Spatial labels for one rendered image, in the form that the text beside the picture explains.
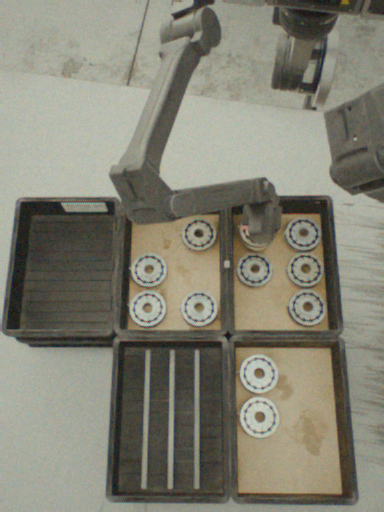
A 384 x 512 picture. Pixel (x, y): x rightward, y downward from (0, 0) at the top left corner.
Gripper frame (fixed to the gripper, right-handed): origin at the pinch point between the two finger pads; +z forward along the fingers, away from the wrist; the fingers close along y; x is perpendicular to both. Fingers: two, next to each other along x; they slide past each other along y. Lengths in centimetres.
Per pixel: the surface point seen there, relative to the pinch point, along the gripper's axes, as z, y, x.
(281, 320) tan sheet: 8.3, 9.5, -23.7
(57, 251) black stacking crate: 10, -58, -11
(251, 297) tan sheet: 8.5, 0.6, -18.0
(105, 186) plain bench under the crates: 23, -50, 18
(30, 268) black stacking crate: 11, -64, -17
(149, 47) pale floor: 94, -57, 131
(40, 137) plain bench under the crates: 24, -76, 34
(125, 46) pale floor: 95, -69, 130
